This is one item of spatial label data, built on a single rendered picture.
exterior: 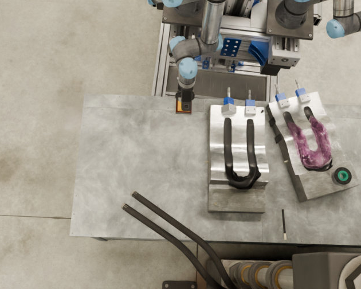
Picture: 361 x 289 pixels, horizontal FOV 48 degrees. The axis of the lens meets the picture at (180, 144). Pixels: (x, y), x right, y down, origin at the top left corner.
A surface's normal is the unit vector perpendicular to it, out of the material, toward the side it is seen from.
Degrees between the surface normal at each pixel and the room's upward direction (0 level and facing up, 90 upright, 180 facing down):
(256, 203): 0
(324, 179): 0
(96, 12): 0
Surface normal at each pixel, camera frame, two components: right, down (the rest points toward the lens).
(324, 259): -1.00, -0.04
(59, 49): 0.04, -0.28
